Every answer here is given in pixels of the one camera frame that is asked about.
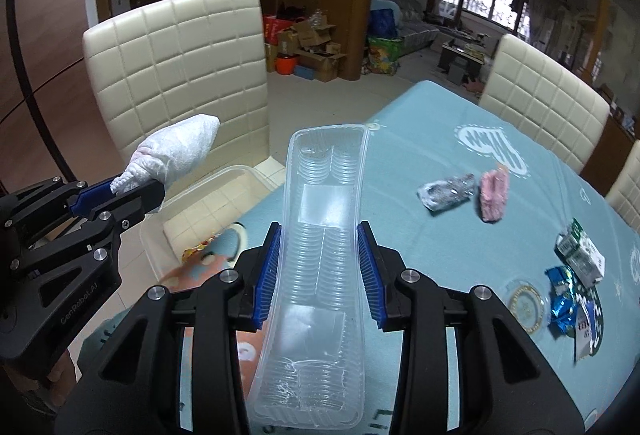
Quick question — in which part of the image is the clear plastic tray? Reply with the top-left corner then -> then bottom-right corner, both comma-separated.
247,124 -> 371,428

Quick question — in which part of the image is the person's left hand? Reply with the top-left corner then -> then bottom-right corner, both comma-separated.
0,349 -> 79,416

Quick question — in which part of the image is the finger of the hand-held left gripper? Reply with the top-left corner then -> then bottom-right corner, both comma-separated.
0,179 -> 126,248
10,179 -> 167,274

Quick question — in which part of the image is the pink crumpled wrapper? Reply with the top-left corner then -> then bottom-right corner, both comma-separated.
477,165 -> 511,223

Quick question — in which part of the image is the small cardboard box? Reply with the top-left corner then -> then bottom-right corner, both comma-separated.
276,29 -> 301,58

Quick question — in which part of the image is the green white milk carton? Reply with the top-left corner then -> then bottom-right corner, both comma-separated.
554,218 -> 607,286

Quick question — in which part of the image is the round clear gold-rimmed lid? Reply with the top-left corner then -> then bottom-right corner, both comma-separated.
505,282 -> 548,331

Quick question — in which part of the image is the clear plastic bin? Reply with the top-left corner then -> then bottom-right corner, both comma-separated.
139,164 -> 288,288

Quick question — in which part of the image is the blue fabric bag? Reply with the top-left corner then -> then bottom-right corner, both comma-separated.
371,8 -> 398,38

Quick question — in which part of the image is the white tissue wad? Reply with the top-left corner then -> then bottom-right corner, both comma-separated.
109,114 -> 221,196

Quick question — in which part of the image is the dark coffee table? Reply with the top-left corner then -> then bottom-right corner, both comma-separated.
440,38 -> 488,68

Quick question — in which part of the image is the red yellow checked wrapper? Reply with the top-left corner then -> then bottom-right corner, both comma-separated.
181,235 -> 221,263

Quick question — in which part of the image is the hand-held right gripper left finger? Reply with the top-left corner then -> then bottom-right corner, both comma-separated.
52,221 -> 283,435

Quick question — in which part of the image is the white quilted dining chair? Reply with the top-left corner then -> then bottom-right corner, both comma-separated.
81,0 -> 281,261
477,34 -> 612,175
604,154 -> 640,233

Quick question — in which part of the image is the blue foil wrapper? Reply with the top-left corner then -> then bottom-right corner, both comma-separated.
544,265 -> 581,336

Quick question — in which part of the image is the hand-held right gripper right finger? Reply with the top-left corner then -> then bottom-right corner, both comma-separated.
356,220 -> 586,435

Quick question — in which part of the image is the small white blue carton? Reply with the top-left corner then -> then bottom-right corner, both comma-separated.
572,300 -> 601,361

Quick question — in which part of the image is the wooden half-height cabinet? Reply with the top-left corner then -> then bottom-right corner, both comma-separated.
287,0 -> 371,81

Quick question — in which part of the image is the silver foil wrapper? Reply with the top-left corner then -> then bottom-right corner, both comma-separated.
417,172 -> 476,215

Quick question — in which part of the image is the colourful woven bag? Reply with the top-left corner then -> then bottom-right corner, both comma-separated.
367,36 -> 403,76

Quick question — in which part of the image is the open cardboard box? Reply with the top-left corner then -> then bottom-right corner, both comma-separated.
292,18 -> 337,48

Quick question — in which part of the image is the large cardboard box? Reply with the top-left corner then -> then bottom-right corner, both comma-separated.
300,50 -> 347,83

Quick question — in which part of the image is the grey blue sofa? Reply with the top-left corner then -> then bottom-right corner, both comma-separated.
367,0 -> 441,53

